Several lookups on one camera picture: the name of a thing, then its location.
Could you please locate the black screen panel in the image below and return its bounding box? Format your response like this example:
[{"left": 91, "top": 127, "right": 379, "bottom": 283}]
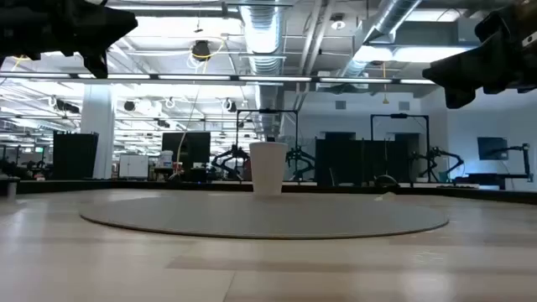
[{"left": 161, "top": 132, "right": 212, "bottom": 182}]

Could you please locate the round grey mat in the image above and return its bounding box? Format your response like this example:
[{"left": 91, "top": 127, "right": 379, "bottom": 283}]
[{"left": 78, "top": 192, "right": 450, "bottom": 241}]

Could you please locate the black metal gantry frame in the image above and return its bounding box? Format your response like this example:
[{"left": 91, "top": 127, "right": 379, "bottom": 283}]
[
  {"left": 369, "top": 112, "right": 430, "bottom": 184},
  {"left": 235, "top": 107, "right": 300, "bottom": 182}
]

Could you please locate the white low cabinet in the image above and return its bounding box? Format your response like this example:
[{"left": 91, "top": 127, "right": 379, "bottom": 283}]
[{"left": 118, "top": 154, "right": 149, "bottom": 180}]

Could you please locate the silver round air duct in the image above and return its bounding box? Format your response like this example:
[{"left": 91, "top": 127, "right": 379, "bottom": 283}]
[
  {"left": 237, "top": 0, "right": 287, "bottom": 140},
  {"left": 338, "top": 0, "right": 423, "bottom": 78}
]

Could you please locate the long ceiling light strip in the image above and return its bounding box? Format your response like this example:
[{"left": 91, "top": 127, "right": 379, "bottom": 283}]
[{"left": 0, "top": 71, "right": 438, "bottom": 86}]

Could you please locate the white paper cup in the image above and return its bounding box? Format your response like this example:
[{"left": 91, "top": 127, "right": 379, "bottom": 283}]
[{"left": 248, "top": 141, "right": 289, "bottom": 197}]

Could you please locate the white square pillar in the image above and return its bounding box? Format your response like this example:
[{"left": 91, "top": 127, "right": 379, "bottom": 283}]
[{"left": 80, "top": 83, "right": 117, "bottom": 180}]

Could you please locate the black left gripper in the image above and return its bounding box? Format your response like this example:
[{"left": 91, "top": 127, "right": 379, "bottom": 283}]
[{"left": 0, "top": 0, "right": 139, "bottom": 80}]

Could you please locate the black cabinet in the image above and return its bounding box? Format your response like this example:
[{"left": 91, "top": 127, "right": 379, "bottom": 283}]
[{"left": 52, "top": 131, "right": 100, "bottom": 181}]

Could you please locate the black ceiling camera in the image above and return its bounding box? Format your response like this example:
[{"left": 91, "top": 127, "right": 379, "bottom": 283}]
[{"left": 191, "top": 39, "right": 212, "bottom": 62}]

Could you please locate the dark wall monitor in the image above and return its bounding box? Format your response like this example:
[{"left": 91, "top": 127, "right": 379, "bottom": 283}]
[{"left": 477, "top": 136, "right": 509, "bottom": 162}]

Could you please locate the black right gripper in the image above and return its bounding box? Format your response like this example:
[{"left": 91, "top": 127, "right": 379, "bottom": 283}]
[{"left": 421, "top": 0, "right": 537, "bottom": 110}]

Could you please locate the black partition wall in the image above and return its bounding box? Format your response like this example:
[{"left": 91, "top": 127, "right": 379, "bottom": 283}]
[{"left": 315, "top": 131, "right": 421, "bottom": 186}]

